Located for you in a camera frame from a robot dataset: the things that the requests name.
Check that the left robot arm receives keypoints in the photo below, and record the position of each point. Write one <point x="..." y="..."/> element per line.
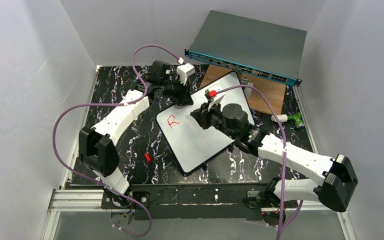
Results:
<point x="97" y="144"/>

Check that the blue network switch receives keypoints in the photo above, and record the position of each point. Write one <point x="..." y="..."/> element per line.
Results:
<point x="249" y="46"/>

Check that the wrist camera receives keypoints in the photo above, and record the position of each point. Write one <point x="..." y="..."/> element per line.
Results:
<point x="184" y="70"/>
<point x="213" y="96"/>

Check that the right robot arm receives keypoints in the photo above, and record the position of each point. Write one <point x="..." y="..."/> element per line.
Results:
<point x="329" y="180"/>

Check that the white whiteboard black frame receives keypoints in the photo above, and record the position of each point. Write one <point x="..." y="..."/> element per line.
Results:
<point x="193" y="145"/>

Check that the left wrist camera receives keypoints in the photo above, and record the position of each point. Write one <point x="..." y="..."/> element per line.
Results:
<point x="184" y="70"/>

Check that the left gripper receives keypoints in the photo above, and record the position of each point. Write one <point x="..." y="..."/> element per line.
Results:
<point x="182" y="94"/>

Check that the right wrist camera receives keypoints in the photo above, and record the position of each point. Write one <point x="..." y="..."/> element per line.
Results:
<point x="213" y="96"/>

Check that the red marker cap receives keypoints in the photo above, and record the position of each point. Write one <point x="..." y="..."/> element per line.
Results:
<point x="148" y="158"/>

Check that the green white toy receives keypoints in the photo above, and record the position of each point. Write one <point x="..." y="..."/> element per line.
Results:
<point x="295" y="118"/>

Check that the aluminium rail frame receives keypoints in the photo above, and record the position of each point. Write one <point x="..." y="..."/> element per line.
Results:
<point x="161" y="211"/>

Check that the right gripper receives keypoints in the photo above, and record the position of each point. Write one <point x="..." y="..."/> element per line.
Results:
<point x="204" y="116"/>

